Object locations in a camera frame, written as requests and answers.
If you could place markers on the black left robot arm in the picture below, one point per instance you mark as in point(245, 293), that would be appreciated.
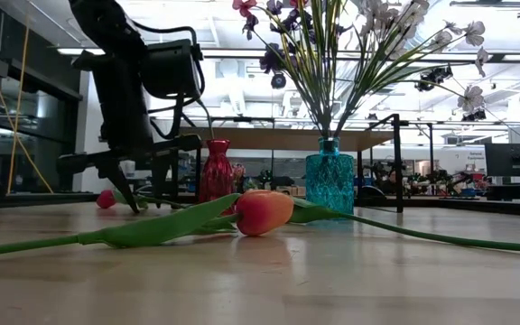
point(106, 22)

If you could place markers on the black round ceiling camera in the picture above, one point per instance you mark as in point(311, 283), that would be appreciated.
point(278, 81)

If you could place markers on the red glass vase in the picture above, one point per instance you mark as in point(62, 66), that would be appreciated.
point(217, 176)

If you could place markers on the white artificial flower bunch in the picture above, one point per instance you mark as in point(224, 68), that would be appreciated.
point(472, 97)

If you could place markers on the red artificial tulip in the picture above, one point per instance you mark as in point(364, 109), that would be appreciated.
point(105, 199)

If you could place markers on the orange artificial tulip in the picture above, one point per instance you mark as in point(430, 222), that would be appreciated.
point(264, 212)

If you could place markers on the blue glass vase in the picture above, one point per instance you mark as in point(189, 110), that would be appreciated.
point(330, 180)

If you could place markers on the distant robot workbench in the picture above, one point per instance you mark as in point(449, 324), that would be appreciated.
point(422, 180)

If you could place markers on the black computer monitor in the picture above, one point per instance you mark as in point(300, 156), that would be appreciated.
point(513, 160)

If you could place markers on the purple artificial flower bunch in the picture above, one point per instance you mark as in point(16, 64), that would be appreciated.
point(271, 58)

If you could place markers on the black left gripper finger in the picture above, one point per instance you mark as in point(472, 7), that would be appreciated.
point(117, 178)
point(165, 164)

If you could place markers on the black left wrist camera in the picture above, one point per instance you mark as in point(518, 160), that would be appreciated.
point(172, 67)

